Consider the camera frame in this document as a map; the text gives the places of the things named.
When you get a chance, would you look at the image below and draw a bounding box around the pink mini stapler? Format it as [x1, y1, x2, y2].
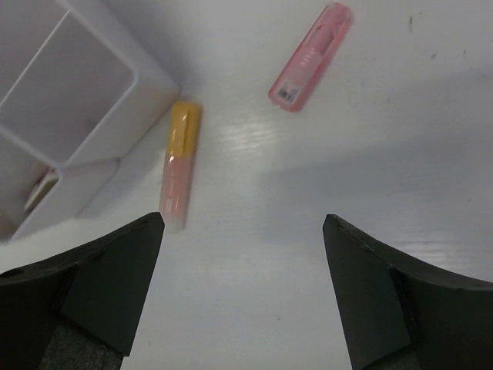
[24, 171, 59, 214]

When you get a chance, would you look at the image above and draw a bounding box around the right white divided container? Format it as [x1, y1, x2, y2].
[1, 1, 179, 167]

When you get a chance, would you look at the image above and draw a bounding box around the pink orange highlighter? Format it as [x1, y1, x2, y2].
[159, 101, 202, 232]

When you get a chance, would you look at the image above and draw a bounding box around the left white divided container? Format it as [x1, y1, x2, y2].
[1, 142, 118, 242]

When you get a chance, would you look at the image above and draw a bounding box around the pink eraser case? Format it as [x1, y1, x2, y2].
[268, 2, 353, 113]

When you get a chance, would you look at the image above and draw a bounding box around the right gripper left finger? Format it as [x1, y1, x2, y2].
[1, 212, 165, 369]

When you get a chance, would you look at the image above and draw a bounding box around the white divided container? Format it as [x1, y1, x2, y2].
[1, 1, 179, 167]
[1, 142, 118, 242]

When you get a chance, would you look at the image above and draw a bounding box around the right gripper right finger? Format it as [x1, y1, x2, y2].
[323, 214, 492, 369]

